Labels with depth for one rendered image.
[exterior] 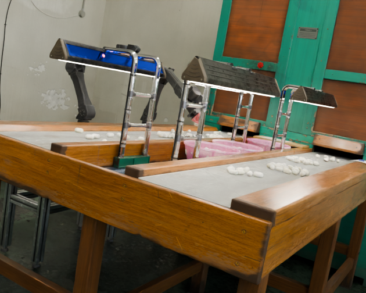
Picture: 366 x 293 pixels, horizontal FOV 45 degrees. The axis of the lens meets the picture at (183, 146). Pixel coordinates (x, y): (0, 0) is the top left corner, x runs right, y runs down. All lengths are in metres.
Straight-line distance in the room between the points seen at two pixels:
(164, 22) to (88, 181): 3.17
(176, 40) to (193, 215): 3.26
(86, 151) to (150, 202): 0.42
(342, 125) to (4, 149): 2.00
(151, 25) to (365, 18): 2.24
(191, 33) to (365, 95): 1.93
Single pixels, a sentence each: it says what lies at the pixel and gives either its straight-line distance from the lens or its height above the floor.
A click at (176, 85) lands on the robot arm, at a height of 1.01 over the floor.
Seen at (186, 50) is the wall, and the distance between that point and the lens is 4.24.
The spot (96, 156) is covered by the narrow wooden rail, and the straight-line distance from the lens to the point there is 1.62.
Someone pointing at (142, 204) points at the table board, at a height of 0.68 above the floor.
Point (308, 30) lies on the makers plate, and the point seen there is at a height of 1.50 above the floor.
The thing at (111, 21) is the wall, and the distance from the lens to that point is 4.82.
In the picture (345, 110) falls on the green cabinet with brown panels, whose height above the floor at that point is 1.04.
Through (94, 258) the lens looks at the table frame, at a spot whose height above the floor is 0.42.
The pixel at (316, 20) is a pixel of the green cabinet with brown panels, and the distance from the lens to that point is 3.02.
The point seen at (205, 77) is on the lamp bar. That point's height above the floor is 1.06.
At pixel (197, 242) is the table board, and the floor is 0.63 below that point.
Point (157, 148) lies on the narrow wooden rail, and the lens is 1.92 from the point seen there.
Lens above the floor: 1.03
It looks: 8 degrees down
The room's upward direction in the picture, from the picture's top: 10 degrees clockwise
